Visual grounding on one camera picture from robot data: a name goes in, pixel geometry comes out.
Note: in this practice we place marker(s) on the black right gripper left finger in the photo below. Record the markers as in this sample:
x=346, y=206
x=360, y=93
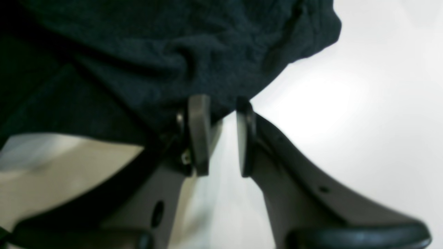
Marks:
x=136, y=207

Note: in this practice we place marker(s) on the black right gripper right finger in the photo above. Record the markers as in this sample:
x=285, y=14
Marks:
x=307, y=208

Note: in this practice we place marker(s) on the black t-shirt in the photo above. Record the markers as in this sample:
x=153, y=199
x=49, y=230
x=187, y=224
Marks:
x=119, y=70

